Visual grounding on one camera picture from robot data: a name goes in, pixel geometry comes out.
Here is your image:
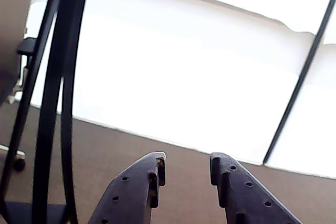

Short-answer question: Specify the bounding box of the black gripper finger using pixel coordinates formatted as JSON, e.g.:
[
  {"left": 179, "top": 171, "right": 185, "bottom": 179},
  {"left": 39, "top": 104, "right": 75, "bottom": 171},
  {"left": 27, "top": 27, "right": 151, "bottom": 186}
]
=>
[
  {"left": 87, "top": 152, "right": 167, "bottom": 224},
  {"left": 209, "top": 152, "right": 303, "bottom": 224}
]

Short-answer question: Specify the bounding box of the dark blue flat block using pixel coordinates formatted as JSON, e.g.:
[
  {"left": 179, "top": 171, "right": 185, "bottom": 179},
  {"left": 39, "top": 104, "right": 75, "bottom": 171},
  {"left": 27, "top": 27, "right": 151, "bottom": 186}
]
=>
[{"left": 4, "top": 200, "right": 66, "bottom": 224}]

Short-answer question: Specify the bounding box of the grey office chair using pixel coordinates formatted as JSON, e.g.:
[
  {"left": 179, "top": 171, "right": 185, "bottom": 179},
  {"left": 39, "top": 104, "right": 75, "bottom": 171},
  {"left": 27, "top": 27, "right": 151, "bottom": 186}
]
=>
[{"left": 0, "top": 0, "right": 40, "bottom": 172}]

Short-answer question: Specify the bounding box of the thin black cable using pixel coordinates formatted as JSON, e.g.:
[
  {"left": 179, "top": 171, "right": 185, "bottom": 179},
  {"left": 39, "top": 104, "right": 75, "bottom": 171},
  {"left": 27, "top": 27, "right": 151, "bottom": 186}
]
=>
[
  {"left": 0, "top": 11, "right": 58, "bottom": 224},
  {"left": 60, "top": 77, "right": 79, "bottom": 224}
]

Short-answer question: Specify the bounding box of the thick black cable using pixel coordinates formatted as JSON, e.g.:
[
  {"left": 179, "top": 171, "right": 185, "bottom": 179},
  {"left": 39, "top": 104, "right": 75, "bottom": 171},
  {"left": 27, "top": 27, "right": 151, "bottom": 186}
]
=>
[{"left": 33, "top": 0, "right": 92, "bottom": 224}]

